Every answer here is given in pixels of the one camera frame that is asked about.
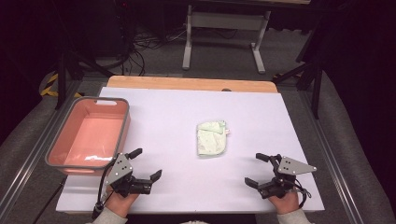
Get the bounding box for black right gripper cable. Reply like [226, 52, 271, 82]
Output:
[291, 181, 313, 209]

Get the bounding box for white metal desk frame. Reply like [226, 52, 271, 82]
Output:
[181, 4, 272, 75]

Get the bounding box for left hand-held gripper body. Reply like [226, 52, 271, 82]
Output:
[104, 152, 153, 199]

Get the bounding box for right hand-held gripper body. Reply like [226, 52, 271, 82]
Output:
[259, 154, 318, 200]

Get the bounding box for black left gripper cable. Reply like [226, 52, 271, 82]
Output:
[91, 158, 118, 220]

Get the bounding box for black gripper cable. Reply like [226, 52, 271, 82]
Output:
[91, 158, 118, 220]
[291, 181, 313, 209]

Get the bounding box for aluminium rail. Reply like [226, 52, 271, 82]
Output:
[0, 78, 82, 216]
[299, 90, 366, 224]

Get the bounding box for person's right hand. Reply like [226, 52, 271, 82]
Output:
[267, 191, 301, 216]

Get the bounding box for pink basin with grey rim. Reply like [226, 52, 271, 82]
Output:
[44, 95, 132, 177]

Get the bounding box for yellow black hazard tape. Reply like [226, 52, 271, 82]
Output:
[38, 72, 84, 98]

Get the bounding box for white table mat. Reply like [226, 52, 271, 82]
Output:
[55, 86, 326, 215]

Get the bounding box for folded light green cloth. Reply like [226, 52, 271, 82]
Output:
[195, 119, 231, 158]

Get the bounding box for black floor cables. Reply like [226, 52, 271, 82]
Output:
[120, 26, 190, 77]

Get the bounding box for black tripod stand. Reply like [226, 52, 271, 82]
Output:
[54, 46, 115, 110]
[272, 29, 324, 120]

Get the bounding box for person's left hand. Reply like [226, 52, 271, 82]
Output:
[105, 186, 140, 218]

